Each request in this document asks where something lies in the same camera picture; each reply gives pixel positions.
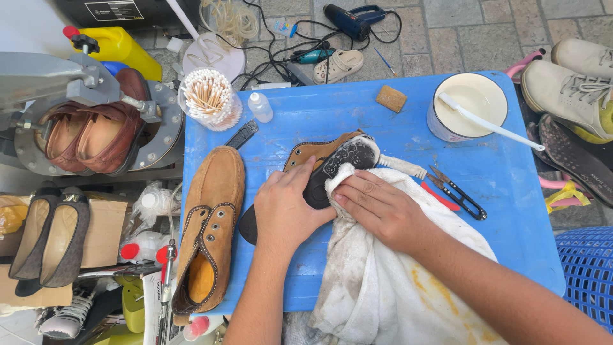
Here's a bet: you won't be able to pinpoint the person's right hand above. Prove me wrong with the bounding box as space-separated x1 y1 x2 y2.
332 170 439 256

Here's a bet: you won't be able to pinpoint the person's left hand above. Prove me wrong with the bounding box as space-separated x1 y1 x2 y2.
253 156 338 248

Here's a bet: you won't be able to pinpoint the white stained towel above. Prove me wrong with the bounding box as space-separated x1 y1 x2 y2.
282 163 509 345

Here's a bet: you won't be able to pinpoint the tan suede shoe black sole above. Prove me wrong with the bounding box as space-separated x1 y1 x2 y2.
238 129 382 246
171 146 246 327

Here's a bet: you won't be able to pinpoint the white bristle brush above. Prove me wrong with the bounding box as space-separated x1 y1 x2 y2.
378 154 428 181

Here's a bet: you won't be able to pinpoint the red flat tool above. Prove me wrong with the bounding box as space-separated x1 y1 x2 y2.
420 181 461 212

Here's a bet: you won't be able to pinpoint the black thread snips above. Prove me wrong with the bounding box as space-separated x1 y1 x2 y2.
426 165 488 221

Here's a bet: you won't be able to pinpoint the small clear squeeze bottle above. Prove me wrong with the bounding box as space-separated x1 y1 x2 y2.
247 91 275 124

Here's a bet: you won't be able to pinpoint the brown sponge block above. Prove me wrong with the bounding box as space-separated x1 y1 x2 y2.
375 85 408 114

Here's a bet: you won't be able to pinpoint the blue plastic table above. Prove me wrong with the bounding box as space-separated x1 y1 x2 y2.
179 71 567 315

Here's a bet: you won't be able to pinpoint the plastic bag of bottles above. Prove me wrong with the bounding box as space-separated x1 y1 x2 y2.
118 180 184 265

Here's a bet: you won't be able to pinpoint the tub of cotton swabs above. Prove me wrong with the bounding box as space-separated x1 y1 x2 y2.
177 67 244 133

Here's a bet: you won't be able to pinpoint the grey power strip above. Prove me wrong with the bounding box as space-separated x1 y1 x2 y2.
250 62 318 92

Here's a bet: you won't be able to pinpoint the white toothbrush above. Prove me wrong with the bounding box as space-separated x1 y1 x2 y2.
438 91 546 152

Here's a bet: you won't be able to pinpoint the metal airbrush tool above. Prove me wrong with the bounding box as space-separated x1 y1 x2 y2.
157 238 179 345

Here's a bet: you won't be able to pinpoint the white enamel bowl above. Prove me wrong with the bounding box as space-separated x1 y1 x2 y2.
426 72 510 143

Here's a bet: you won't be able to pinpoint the clear bottle red cap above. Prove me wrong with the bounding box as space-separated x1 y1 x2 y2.
182 315 212 342

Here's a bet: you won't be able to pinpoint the thin blue paintbrush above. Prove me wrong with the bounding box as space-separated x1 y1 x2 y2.
373 46 398 78

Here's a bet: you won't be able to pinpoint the white clog sandal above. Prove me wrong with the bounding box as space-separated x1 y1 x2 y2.
312 49 365 86

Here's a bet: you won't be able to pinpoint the teal rotary tool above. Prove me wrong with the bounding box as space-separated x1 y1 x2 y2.
290 47 336 65

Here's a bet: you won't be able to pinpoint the black speckled insole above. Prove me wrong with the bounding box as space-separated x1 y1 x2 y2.
538 113 613 208
526 121 561 172

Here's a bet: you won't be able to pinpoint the white round lamp base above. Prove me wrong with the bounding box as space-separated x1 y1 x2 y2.
165 0 247 83

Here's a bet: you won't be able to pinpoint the yellow-green plastic container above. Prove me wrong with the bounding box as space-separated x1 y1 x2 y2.
114 274 146 334

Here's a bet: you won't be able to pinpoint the cardboard box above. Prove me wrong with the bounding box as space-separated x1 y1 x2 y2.
0 193 130 308

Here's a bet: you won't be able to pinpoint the yellow ribbon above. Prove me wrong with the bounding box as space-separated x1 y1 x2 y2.
544 180 592 215

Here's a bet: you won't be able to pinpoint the small bottle blue cap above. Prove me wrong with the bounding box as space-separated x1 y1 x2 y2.
267 18 299 39

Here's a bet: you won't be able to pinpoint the brown leather brogue shoe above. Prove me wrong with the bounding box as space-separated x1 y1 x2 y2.
76 67 151 176
35 103 96 173

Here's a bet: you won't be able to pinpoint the coil of clear tubing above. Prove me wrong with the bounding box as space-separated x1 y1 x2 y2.
198 0 260 49

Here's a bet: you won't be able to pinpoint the blue heat gun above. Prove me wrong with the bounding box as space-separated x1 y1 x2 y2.
323 4 388 42

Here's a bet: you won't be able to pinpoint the blue plastic lattice stool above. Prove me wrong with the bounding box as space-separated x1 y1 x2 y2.
554 226 613 336

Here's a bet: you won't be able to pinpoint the beige lace-up sneaker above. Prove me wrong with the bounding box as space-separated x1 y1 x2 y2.
520 59 613 145
551 38 613 81

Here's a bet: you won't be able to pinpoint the yellow jerrycan red cap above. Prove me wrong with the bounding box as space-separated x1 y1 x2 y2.
62 25 163 82

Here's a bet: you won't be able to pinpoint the white sneaker with laces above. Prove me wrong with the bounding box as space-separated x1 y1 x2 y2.
37 287 97 341

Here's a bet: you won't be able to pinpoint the black box white label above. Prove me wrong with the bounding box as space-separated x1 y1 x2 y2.
52 0 203 35

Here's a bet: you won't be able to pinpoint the grey metal shoe stretcher machine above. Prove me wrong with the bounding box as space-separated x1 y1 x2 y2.
0 34 185 177

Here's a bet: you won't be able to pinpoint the tangle of black cables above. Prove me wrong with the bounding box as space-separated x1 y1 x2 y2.
215 0 403 92

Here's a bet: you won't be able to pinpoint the pink metal frame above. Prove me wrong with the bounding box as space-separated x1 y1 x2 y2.
502 47 592 208

